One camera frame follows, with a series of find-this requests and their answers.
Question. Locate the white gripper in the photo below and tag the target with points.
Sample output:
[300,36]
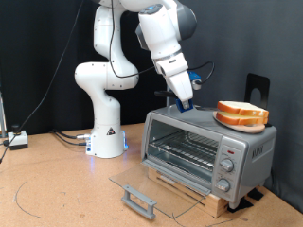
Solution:
[180,86]

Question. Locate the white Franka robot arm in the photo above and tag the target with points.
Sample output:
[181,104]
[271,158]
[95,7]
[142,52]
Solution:
[104,126]

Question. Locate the toast slice on oven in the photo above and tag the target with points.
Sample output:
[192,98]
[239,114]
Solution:
[249,128]

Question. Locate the grey toaster oven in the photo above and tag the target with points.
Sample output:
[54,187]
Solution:
[252,151]

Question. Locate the vertical metal pole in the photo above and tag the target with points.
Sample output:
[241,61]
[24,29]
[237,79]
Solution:
[169,101]

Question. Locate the silver temperature knob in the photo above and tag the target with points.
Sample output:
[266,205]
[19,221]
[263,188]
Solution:
[227,165]

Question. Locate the black metal bookend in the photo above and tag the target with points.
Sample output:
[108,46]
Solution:
[263,83]

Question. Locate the silver timer knob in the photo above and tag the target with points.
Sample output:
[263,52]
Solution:
[222,185]

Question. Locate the wooden block base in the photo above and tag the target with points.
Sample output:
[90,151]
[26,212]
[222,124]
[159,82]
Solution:
[214,205]

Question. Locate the black foam pad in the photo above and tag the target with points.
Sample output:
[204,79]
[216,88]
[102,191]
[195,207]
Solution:
[255,194]
[240,205]

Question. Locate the emergency stop button box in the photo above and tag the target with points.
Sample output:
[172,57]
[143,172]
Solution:
[18,140]

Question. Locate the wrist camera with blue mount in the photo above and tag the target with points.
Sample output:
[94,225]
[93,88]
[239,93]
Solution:
[194,77]

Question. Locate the metal frame post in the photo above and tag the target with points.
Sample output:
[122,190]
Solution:
[2,116]

